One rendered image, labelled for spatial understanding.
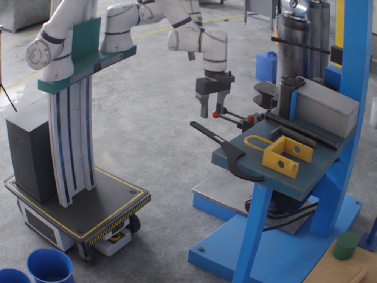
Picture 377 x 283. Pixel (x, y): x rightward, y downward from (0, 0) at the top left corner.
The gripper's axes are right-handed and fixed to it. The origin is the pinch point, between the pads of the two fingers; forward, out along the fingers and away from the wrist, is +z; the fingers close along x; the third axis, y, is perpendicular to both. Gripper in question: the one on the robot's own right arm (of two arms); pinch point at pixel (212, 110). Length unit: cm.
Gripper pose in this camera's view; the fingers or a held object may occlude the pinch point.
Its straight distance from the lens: 176.9
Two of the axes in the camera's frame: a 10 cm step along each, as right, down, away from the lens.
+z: -0.5, 8.8, 4.8
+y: -6.0, -4.1, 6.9
